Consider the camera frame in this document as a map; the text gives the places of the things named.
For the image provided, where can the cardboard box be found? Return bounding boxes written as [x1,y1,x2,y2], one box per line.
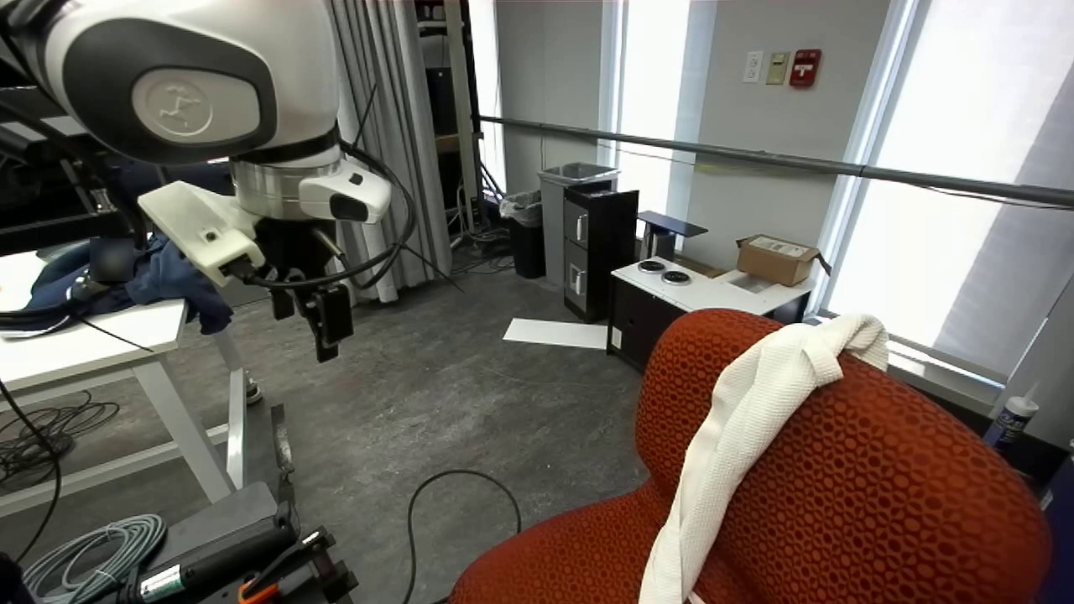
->
[739,235,820,286]

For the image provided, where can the white desk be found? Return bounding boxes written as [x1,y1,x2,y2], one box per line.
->
[0,303,249,503]

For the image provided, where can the white floor board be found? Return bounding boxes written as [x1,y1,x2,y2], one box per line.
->
[505,320,609,351]

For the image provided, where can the white cloth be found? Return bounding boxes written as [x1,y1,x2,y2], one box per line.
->
[637,317,890,604]

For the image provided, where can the light switch plates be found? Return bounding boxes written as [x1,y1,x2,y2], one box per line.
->
[741,49,788,88]

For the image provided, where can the red fire alarm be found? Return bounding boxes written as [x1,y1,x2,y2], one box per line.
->
[788,47,822,92]

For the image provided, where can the spray bottle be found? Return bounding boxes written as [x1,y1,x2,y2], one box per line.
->
[987,397,1036,447]

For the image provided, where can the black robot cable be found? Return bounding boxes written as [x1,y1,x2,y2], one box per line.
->
[261,88,422,294]

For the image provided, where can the metal wall rail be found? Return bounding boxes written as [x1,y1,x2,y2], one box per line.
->
[477,113,1074,213]

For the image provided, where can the black tower box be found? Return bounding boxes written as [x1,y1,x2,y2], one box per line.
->
[564,189,637,322]

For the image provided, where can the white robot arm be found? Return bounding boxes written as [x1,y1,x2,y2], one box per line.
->
[5,0,393,358]

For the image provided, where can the orange black clamp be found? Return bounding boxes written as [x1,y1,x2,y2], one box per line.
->
[236,528,360,604]

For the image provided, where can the red office chair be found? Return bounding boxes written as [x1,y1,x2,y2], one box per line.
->
[448,308,1053,604]

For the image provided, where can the coiled grey cable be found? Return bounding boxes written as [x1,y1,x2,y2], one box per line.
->
[22,511,172,604]

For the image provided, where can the low dark cabinet white top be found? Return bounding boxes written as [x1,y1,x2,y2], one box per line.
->
[609,257,814,369]

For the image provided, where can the black floor cable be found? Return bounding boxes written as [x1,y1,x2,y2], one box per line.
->
[401,468,527,604]

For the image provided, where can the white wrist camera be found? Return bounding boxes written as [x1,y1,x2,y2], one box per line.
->
[138,180,266,286]

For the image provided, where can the grey curtain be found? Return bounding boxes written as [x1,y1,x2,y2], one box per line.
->
[326,0,455,303]

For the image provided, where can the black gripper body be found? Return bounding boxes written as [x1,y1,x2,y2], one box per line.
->
[254,218,341,291]

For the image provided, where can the dark blue clothing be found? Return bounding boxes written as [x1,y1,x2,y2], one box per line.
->
[27,238,233,337]

